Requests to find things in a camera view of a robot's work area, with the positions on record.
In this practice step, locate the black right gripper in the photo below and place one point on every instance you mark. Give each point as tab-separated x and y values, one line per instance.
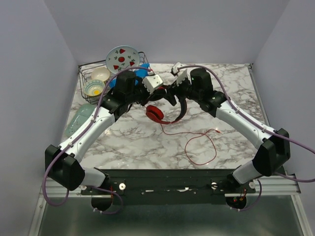
177	91

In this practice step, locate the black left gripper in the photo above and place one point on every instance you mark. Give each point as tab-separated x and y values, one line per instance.
147	97

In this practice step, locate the red black headphones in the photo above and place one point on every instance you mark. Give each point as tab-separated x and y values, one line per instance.
163	112

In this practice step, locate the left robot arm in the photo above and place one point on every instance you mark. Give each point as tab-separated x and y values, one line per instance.
62	163

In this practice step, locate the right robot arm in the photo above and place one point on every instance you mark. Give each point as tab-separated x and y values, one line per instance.
273	148

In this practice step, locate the blue cloth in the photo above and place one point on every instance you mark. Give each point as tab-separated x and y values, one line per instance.
139	72

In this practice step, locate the cream bowl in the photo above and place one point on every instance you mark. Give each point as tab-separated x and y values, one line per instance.
100	73

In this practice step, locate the patterned yellow centre bowl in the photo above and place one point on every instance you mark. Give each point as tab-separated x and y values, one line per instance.
93	87

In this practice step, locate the light green dish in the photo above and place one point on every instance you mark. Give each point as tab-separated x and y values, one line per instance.
83	113

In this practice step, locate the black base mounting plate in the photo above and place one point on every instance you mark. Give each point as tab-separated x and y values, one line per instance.
174	187

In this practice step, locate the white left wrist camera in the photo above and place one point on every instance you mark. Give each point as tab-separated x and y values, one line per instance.
151	83

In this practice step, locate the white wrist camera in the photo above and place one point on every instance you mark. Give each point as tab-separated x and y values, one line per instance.
151	83
180	75

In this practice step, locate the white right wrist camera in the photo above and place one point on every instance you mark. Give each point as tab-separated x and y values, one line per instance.
180	75

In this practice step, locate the black wire dish rack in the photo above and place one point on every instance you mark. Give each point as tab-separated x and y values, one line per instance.
90	71

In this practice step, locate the aluminium frame rail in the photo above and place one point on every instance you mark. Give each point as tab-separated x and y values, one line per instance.
271	186

